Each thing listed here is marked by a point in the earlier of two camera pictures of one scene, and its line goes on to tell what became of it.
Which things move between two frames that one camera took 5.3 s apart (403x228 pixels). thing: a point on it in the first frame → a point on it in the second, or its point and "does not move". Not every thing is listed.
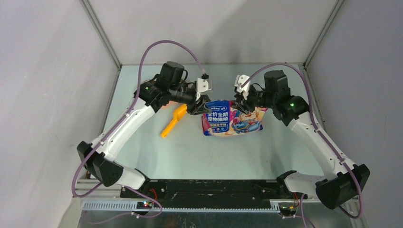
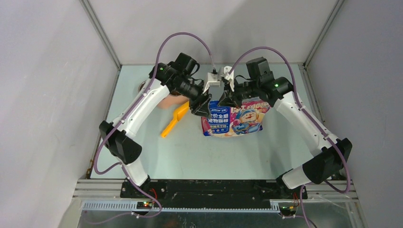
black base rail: (211, 190) does not move
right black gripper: (245, 102) → (228, 99)
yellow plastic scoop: (177, 114) does not move
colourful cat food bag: (221, 119) does not move
